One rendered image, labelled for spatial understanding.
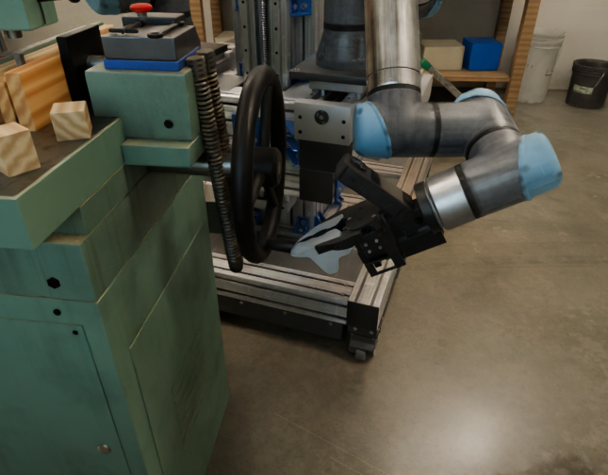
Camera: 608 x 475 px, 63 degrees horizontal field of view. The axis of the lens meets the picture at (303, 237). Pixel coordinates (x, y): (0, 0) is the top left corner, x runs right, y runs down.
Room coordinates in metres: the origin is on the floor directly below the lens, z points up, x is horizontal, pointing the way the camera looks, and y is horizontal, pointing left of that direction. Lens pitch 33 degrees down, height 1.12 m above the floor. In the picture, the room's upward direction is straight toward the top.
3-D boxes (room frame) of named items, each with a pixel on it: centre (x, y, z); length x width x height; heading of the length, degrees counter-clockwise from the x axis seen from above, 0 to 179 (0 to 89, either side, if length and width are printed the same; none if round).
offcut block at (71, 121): (0.58, 0.28, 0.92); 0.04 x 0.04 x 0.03; 17
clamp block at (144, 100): (0.71, 0.21, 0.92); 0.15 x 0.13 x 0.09; 173
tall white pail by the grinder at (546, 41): (3.65, -1.66, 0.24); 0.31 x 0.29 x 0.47; 86
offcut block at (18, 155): (0.48, 0.30, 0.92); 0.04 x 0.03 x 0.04; 50
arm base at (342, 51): (1.27, -0.11, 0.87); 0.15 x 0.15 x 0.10
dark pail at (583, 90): (3.51, -2.02, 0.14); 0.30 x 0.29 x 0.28; 176
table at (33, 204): (0.72, 0.29, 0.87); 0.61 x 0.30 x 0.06; 173
